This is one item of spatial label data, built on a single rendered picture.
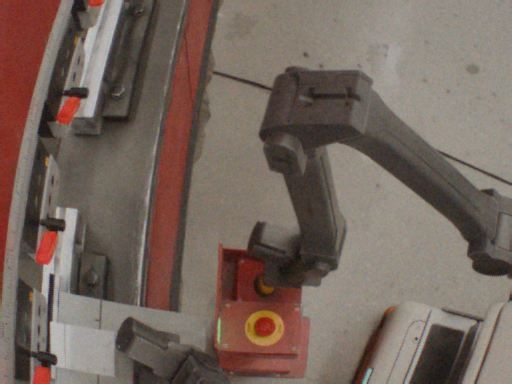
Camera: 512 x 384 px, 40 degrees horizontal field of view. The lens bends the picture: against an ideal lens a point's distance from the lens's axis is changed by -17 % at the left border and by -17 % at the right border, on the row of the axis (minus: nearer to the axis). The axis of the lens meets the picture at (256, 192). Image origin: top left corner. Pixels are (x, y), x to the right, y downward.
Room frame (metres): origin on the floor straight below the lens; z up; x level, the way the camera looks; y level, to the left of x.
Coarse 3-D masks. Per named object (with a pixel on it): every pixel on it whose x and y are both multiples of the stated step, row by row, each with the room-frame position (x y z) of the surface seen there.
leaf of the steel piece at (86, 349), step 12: (72, 336) 0.12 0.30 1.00; (84, 336) 0.12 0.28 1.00; (96, 336) 0.12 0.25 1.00; (108, 336) 0.13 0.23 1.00; (72, 348) 0.09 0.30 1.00; (84, 348) 0.10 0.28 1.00; (96, 348) 0.10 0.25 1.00; (108, 348) 0.10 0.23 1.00; (72, 360) 0.07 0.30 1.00; (84, 360) 0.07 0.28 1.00; (96, 360) 0.08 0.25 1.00; (108, 360) 0.08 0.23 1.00; (96, 372) 0.05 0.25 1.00; (108, 372) 0.06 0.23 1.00
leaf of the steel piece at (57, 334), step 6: (54, 324) 0.13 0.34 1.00; (60, 324) 0.13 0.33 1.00; (54, 330) 0.12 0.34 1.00; (60, 330) 0.12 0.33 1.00; (54, 336) 0.11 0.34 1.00; (60, 336) 0.11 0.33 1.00; (54, 342) 0.10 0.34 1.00; (60, 342) 0.10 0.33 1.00; (54, 348) 0.09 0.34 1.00; (60, 348) 0.09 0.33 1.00; (60, 354) 0.08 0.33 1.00; (60, 360) 0.06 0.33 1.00; (60, 366) 0.05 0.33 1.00
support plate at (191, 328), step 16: (64, 304) 0.17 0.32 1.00; (80, 304) 0.18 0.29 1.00; (96, 304) 0.18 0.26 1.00; (112, 304) 0.19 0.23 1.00; (64, 320) 0.14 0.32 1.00; (80, 320) 0.15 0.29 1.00; (112, 320) 0.16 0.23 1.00; (144, 320) 0.17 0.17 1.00; (160, 320) 0.17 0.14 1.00; (176, 320) 0.17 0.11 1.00; (192, 320) 0.18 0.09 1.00; (192, 336) 0.15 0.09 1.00; (64, 368) 0.05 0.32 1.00; (128, 368) 0.07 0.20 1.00
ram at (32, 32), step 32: (0, 0) 0.40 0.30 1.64; (32, 0) 0.47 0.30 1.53; (0, 32) 0.38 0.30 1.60; (32, 32) 0.44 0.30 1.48; (0, 64) 0.35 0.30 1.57; (32, 64) 0.41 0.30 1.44; (0, 96) 0.32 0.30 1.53; (32, 96) 0.38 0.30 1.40; (0, 128) 0.30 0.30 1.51; (0, 160) 0.26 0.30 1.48; (0, 192) 0.23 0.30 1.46; (0, 224) 0.20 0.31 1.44; (0, 256) 0.16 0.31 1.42; (0, 288) 0.12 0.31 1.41; (0, 320) 0.08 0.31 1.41; (0, 352) 0.04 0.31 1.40
